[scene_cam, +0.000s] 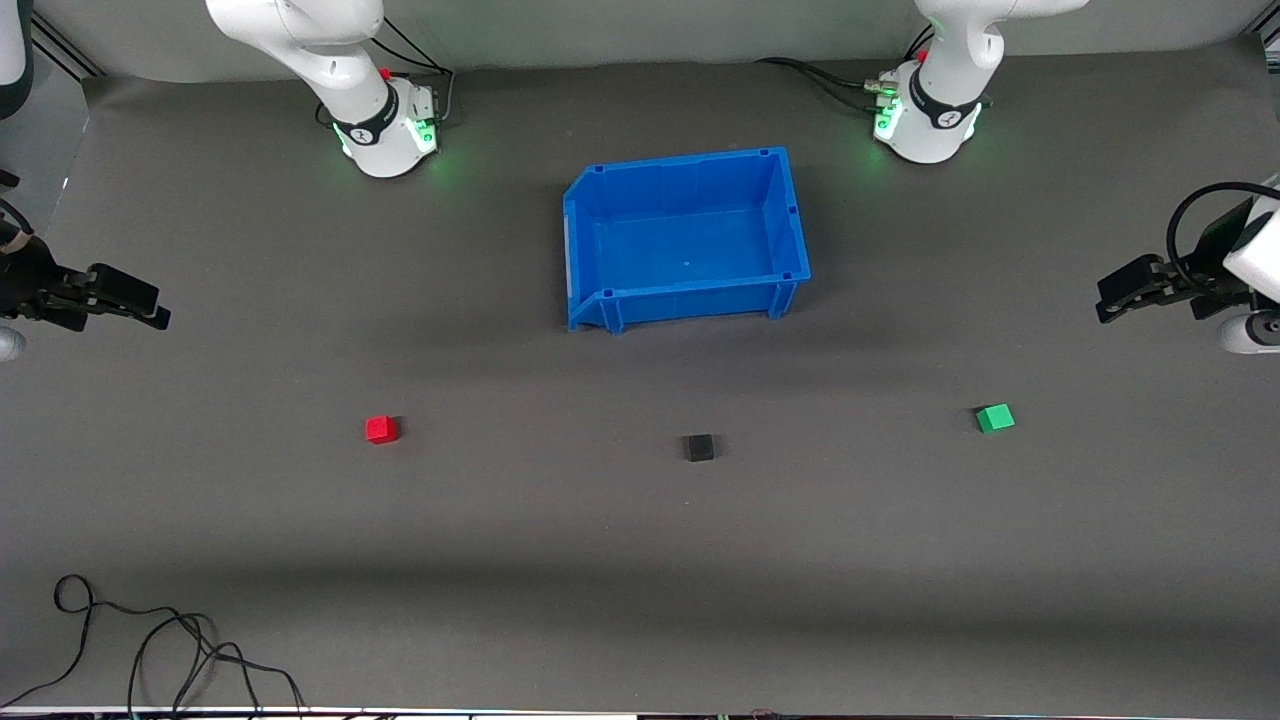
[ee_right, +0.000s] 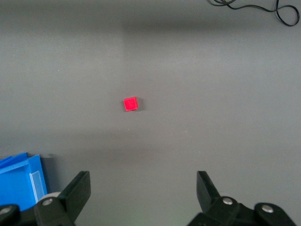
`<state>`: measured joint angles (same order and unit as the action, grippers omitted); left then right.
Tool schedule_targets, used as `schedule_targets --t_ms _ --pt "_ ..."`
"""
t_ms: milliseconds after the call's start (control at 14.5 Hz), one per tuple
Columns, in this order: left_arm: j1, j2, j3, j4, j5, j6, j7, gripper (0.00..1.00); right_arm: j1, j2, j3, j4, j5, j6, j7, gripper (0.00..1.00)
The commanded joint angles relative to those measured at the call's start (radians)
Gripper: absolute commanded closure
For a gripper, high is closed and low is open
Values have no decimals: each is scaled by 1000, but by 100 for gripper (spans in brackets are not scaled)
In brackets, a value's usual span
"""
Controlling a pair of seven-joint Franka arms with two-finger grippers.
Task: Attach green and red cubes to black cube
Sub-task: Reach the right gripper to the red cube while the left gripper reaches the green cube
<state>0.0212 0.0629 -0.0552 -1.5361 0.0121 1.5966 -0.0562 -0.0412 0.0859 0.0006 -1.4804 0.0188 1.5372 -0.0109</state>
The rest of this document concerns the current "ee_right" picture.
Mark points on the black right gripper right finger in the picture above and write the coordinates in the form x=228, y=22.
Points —
x=211, y=204

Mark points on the blue plastic storage bin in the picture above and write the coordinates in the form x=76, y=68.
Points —
x=14, y=183

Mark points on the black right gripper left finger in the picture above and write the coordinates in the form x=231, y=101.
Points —
x=70, y=200

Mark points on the small red cube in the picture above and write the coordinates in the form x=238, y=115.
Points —
x=130, y=104

